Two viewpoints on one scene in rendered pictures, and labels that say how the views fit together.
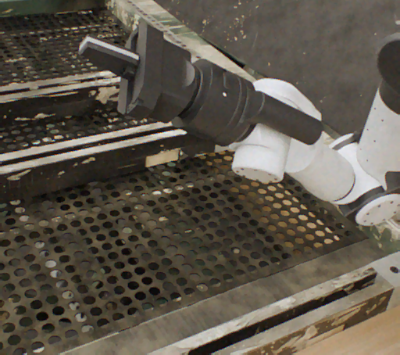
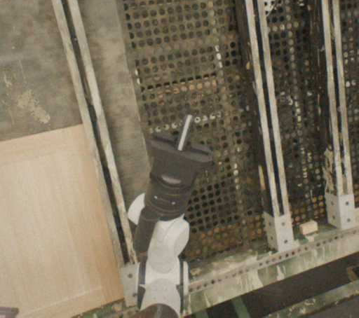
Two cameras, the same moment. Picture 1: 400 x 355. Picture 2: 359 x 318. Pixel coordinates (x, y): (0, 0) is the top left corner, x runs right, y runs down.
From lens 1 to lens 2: 0.52 m
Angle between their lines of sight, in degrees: 38
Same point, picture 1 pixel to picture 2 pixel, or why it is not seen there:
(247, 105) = (151, 209)
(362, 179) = (153, 274)
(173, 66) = (174, 171)
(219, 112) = (148, 190)
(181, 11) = not seen: outside the picture
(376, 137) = (156, 291)
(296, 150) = not seen: hidden behind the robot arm
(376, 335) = (102, 249)
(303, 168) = not seen: hidden behind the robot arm
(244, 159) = (139, 199)
